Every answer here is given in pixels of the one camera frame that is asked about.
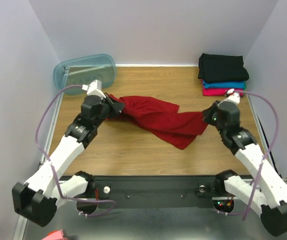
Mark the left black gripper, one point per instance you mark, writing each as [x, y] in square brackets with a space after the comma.
[116, 108]

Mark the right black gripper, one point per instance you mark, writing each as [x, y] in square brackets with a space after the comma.
[209, 114]

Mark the red t-shirt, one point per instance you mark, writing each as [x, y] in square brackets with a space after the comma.
[162, 119]

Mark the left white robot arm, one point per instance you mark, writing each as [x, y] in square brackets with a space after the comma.
[38, 198]

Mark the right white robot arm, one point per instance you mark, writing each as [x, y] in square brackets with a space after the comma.
[267, 196]

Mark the folded pink t-shirt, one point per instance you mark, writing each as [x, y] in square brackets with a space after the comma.
[214, 92]

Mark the folded blue t-shirt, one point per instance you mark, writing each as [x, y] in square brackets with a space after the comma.
[229, 84]

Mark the folded black t-shirt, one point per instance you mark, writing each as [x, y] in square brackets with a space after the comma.
[214, 68]

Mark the folded green t-shirt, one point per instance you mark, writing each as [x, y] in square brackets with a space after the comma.
[245, 86]

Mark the blue translucent plastic bin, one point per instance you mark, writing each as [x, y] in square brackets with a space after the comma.
[85, 70]

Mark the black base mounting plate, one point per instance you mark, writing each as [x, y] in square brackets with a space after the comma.
[160, 191]

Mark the pink object at bottom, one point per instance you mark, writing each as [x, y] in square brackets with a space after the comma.
[55, 235]

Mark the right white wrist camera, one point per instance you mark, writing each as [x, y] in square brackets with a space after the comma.
[232, 96]

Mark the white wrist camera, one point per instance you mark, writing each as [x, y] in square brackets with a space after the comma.
[232, 96]
[94, 89]

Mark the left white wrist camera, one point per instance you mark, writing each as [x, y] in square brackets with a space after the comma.
[94, 89]

